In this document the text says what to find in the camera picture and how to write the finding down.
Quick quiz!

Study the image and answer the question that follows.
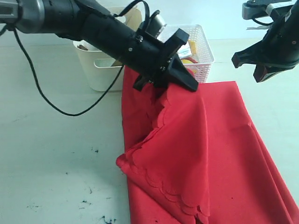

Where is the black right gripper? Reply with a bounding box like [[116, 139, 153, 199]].
[[232, 1, 299, 83]]

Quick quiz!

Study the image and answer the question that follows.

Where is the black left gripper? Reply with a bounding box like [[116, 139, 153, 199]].
[[95, 17, 199, 92]]

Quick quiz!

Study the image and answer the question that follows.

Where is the yellow lemon with sticker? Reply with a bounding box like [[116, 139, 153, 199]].
[[181, 59, 193, 65]]

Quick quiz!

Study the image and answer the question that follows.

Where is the small milk carton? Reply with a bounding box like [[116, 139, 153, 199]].
[[177, 43, 192, 59]]

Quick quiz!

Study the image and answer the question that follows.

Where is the red toy sausage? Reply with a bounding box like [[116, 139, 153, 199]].
[[189, 57, 199, 63]]

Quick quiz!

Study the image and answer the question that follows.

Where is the yellow cheese wedge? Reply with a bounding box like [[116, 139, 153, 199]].
[[188, 40, 197, 56]]

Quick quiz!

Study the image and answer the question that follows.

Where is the red scalloped tablecloth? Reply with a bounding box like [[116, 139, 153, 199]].
[[116, 68, 299, 224]]

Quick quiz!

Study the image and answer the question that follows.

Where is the brown wooden plate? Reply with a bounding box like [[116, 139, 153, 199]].
[[112, 60, 122, 67]]

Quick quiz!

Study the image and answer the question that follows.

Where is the dark wooden spoon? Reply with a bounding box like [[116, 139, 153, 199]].
[[77, 44, 88, 51]]

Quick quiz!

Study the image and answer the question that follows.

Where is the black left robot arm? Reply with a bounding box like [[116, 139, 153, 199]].
[[0, 0, 198, 91]]

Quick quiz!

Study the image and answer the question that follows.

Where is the white perforated plastic basket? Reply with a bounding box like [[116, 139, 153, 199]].
[[158, 24, 214, 83]]

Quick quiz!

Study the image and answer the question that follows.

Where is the cream plastic bin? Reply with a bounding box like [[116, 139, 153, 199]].
[[73, 6, 142, 92]]

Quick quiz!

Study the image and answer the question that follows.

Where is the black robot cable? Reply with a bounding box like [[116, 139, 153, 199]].
[[252, 17, 275, 28]]

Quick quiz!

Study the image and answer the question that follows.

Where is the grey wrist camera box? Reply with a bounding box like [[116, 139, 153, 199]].
[[242, 0, 294, 20]]

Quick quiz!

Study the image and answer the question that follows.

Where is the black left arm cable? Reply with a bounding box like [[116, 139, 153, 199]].
[[0, 0, 151, 117]]

